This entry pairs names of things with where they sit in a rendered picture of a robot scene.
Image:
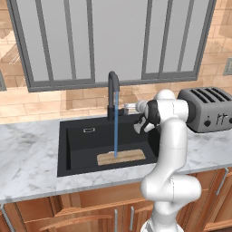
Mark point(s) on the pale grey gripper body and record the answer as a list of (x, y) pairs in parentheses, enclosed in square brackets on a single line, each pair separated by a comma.
[(130, 106)]

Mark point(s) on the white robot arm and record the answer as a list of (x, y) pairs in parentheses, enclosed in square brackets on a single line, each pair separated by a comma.
[(170, 142)]

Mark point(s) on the blue water stream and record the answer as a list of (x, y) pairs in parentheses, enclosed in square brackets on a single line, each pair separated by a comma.
[(116, 127)]

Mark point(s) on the black sink faucet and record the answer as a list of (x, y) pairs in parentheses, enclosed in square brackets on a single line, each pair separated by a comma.
[(112, 87)]

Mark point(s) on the wooden cutting board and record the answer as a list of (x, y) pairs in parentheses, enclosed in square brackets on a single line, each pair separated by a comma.
[(130, 157)]

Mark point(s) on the black sink basin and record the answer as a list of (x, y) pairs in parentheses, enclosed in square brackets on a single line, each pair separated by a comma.
[(84, 148)]

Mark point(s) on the grey framed window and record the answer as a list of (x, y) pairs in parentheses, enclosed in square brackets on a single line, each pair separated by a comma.
[(120, 39)]

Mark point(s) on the grey four-slot toaster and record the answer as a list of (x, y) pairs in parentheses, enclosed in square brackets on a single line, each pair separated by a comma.
[(211, 111)]

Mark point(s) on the wooden cupboard door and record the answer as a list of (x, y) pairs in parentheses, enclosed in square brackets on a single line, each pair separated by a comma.
[(140, 216), (81, 214), (217, 208)]

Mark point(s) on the grey wall outlet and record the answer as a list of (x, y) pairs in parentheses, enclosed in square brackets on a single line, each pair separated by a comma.
[(228, 67), (1, 81)]

